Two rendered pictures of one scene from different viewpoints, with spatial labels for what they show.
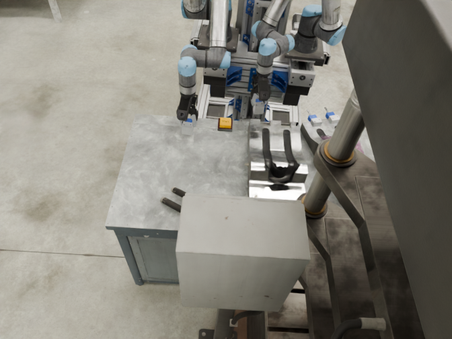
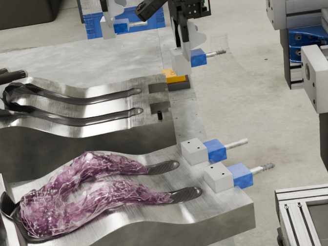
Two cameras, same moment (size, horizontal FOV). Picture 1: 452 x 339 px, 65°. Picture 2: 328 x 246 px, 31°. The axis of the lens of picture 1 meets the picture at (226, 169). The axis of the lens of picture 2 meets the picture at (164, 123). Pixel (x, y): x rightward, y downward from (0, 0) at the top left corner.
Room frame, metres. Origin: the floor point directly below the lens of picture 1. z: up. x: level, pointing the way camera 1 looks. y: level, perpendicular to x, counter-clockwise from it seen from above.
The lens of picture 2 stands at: (1.42, -1.46, 1.46)
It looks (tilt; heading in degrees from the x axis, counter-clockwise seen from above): 27 degrees down; 93
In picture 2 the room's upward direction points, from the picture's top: 9 degrees counter-clockwise
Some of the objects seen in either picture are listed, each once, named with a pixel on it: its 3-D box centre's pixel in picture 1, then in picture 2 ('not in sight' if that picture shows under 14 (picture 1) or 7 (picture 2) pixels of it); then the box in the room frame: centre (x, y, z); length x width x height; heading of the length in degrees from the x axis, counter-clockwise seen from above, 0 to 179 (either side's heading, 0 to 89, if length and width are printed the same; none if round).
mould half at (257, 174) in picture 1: (276, 159); (62, 120); (1.12, -0.24, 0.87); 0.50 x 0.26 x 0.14; 3
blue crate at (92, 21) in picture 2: not in sight; (124, 14); (0.99, 3.07, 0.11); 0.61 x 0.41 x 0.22; 3
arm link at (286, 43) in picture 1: (279, 44); not in sight; (1.51, -0.19, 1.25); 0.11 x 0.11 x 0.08; 44
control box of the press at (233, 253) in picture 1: (225, 313); not in sight; (0.41, -0.06, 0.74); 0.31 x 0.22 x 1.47; 93
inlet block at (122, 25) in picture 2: (190, 122); (125, 25); (1.26, 0.20, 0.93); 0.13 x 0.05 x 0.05; 176
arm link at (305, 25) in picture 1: (312, 19); not in sight; (1.84, -0.38, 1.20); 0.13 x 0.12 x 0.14; 44
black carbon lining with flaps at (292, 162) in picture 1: (279, 151); (64, 101); (1.14, -0.25, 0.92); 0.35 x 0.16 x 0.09; 3
